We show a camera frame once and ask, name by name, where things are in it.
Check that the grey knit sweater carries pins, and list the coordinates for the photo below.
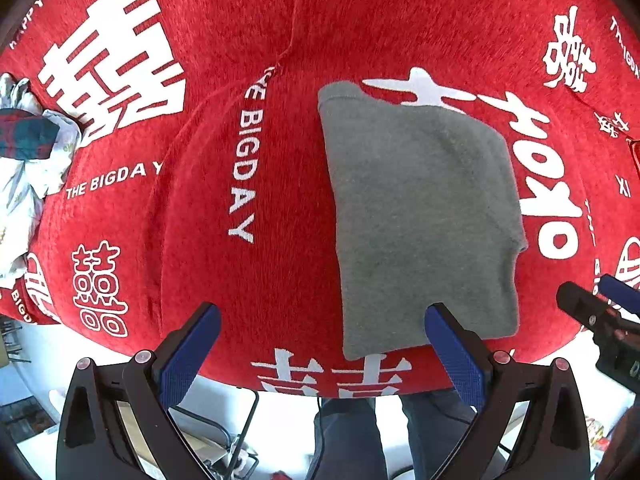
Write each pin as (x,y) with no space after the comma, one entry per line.
(427,211)

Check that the black metal chair frame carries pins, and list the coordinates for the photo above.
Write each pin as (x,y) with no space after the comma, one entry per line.
(228,456)

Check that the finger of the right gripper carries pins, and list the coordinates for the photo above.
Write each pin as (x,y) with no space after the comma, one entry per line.
(620,293)
(580,304)

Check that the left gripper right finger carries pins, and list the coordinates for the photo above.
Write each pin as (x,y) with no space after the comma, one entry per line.
(553,441)

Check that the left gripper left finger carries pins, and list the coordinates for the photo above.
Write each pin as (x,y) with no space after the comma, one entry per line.
(92,440)

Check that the red wedding blanket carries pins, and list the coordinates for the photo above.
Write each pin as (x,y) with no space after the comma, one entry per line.
(201,172)

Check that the person's legs in jeans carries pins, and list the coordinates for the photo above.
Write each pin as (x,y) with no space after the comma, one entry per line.
(359,439)

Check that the white patterned cloth pile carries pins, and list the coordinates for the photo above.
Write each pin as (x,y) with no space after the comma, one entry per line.
(37,148)

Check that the person's right hand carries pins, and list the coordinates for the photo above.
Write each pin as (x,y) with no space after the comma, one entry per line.
(621,460)

